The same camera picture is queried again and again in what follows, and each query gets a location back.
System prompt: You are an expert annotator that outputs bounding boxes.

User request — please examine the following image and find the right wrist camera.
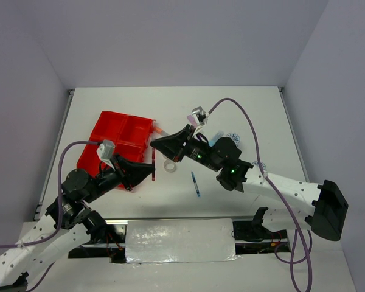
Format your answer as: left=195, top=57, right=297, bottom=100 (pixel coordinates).
left=191, top=106, right=208, bottom=134

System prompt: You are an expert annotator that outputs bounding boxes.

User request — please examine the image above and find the blue crayon pen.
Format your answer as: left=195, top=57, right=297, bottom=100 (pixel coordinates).
left=191, top=171, right=201, bottom=197

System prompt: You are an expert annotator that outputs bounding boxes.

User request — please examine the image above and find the red compartment organizer tray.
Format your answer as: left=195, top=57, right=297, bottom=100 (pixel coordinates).
left=77, top=111, right=154, bottom=177

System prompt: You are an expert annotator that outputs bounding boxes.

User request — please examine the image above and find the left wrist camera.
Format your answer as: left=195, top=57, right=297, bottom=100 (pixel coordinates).
left=96, top=139, right=115, bottom=168

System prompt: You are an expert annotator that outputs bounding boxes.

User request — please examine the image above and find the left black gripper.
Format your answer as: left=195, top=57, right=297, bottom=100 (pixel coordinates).
left=85, top=151, right=156, bottom=203

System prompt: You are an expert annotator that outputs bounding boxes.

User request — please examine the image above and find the small clear tape roll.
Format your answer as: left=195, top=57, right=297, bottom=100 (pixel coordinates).
left=163, top=160, right=177, bottom=173

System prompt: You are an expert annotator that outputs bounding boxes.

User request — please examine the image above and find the blue capped highlighter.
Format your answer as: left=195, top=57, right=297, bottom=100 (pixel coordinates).
left=209, top=130, right=224, bottom=147

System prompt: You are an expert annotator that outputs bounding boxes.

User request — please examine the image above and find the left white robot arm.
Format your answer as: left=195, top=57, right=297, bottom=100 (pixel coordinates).
left=0, top=155, right=155, bottom=291

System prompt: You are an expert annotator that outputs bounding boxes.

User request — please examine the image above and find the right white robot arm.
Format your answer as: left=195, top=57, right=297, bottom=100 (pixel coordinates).
left=150, top=125, right=349, bottom=242

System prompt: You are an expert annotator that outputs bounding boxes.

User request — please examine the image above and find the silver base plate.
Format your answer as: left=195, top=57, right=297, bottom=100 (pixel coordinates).
left=68, top=218, right=290, bottom=264

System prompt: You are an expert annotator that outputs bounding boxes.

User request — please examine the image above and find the blue white bottle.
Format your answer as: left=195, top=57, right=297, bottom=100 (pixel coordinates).
left=251, top=161, right=267, bottom=172
left=226, top=133, right=240, bottom=146

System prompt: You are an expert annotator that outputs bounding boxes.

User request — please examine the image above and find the blue white bottle far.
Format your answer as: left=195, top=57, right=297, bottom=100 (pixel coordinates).
left=226, top=133, right=240, bottom=146

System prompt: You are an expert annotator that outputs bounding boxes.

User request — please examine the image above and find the blue white bottle near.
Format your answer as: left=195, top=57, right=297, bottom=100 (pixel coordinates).
left=251, top=161, right=267, bottom=172

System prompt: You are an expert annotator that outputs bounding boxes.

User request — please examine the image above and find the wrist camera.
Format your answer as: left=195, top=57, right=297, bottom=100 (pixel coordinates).
left=191, top=106, right=208, bottom=134
left=96, top=139, right=115, bottom=168

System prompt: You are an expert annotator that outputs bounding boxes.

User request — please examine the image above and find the red pen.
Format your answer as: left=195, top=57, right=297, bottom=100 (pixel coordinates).
left=151, top=147, right=156, bottom=182

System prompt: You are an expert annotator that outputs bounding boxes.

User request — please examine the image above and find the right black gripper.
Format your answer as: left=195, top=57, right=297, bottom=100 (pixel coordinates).
left=150, top=124, right=221, bottom=172

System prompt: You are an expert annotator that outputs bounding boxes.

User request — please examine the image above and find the orange capped highlighter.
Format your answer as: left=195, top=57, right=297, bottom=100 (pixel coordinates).
left=153, top=126, right=169, bottom=137

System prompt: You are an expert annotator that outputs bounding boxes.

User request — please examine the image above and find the pink highlighter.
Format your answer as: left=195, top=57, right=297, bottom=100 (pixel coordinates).
left=187, top=115, right=196, bottom=126

